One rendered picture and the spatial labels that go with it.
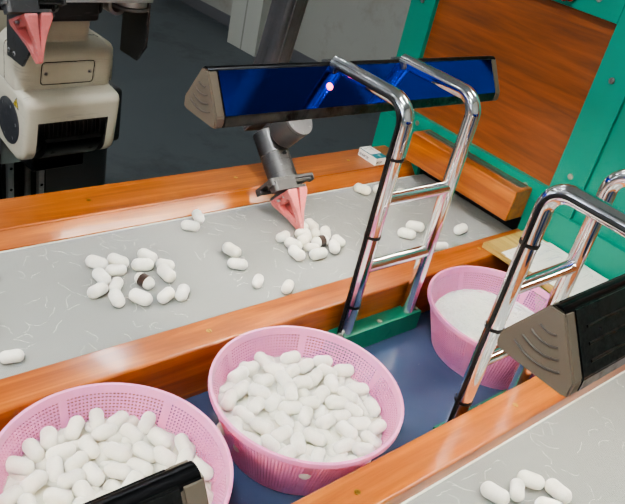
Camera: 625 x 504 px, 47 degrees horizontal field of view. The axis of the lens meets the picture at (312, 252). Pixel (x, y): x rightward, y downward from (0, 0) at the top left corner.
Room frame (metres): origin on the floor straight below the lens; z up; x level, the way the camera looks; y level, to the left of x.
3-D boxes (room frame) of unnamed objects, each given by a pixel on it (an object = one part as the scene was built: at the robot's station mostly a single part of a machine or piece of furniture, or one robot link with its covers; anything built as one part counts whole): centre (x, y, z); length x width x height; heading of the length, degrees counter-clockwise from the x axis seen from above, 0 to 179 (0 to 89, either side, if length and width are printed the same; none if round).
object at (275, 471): (0.74, -0.04, 0.72); 0.27 x 0.27 x 0.10
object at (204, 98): (1.13, -0.02, 1.08); 0.62 x 0.08 x 0.07; 136
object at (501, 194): (1.49, -0.29, 0.83); 0.30 x 0.06 x 0.07; 46
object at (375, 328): (1.07, -0.08, 0.90); 0.20 x 0.19 x 0.45; 136
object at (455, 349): (1.06, -0.34, 0.72); 0.27 x 0.27 x 0.10
